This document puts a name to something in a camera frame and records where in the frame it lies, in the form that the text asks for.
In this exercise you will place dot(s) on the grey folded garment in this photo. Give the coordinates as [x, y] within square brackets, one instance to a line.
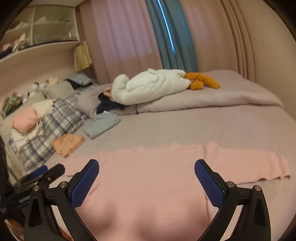
[101, 124]

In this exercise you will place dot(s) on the straw tassel decoration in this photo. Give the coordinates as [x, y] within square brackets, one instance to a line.
[82, 56]

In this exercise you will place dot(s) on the orange folded garment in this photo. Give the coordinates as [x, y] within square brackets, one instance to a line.
[68, 144]

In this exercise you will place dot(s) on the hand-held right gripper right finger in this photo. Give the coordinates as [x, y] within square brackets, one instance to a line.
[209, 183]

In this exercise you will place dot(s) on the floral patterned cloth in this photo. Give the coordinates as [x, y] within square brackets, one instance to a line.
[12, 104]

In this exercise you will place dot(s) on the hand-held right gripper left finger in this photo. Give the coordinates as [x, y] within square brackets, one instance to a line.
[84, 183]

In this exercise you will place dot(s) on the plaid grey blanket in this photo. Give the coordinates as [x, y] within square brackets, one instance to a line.
[64, 115]

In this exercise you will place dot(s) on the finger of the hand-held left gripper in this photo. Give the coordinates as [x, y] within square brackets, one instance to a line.
[38, 171]
[54, 171]

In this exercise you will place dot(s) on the mauve pillow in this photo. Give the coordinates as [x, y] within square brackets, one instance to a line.
[89, 103]

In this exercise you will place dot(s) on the striped dark folded garment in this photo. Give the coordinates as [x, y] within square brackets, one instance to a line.
[78, 81]

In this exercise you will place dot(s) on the beige shelf unit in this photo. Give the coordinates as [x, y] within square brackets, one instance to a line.
[46, 25]

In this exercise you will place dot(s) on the clothes pile on shelf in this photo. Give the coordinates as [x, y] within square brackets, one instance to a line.
[16, 45]

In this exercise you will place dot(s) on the mauve folded comforter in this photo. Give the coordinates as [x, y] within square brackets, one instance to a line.
[219, 97]

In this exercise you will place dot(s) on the dark navy clothes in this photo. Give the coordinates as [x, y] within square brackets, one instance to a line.
[108, 104]

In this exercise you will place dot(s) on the small plush toys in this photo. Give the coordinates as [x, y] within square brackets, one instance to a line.
[42, 87]

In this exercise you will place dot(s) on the pink folded garment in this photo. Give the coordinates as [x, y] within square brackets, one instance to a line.
[26, 120]

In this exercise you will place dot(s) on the pink knit sweater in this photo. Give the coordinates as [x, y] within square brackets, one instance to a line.
[152, 185]

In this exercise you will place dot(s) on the pink curtain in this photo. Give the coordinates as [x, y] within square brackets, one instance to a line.
[124, 39]
[203, 34]

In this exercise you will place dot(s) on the white plush goose toy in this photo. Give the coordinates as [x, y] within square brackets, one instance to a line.
[150, 85]

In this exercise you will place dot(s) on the plaid pillow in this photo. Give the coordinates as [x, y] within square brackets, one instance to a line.
[32, 150]

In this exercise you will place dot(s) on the teal curtain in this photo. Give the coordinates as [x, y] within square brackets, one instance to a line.
[173, 41]

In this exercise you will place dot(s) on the white cloth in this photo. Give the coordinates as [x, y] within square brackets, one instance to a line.
[44, 107]

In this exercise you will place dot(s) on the bed with mauve sheet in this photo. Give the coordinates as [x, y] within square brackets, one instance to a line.
[208, 125]

